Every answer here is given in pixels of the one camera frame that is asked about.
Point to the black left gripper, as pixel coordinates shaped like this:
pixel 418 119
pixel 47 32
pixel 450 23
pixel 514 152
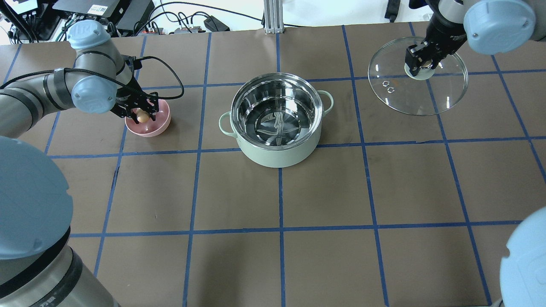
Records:
pixel 129 99

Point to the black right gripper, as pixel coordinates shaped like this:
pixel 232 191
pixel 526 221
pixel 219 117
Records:
pixel 441 37

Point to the beige egg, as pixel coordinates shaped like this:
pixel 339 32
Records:
pixel 142 116

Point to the glass pot lid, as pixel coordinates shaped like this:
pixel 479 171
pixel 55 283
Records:
pixel 429 92

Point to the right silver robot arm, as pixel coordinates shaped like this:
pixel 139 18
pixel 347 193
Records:
pixel 488 26

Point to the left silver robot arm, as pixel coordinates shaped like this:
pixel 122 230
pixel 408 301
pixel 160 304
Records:
pixel 39 267

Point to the pale green cooking pot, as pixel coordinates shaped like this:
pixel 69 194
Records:
pixel 276 119

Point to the pink bowl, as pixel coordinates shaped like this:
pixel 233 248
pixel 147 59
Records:
pixel 150 127

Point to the aluminium frame post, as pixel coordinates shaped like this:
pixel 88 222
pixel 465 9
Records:
pixel 273 17

